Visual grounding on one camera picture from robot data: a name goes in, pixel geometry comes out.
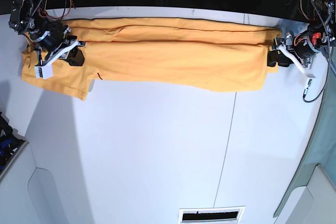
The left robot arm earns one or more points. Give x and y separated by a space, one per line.
316 12

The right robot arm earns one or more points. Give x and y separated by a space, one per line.
30 15

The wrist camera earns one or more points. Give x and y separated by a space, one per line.
44 72
310 76

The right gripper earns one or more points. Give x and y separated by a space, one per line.
54 41

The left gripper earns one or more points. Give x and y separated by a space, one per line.
303 46

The bin with blue items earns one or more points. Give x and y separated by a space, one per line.
10 143

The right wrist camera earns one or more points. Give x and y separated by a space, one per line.
44 72

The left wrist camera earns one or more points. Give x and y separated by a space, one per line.
310 76

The yellow t-shirt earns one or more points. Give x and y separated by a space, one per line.
215 56

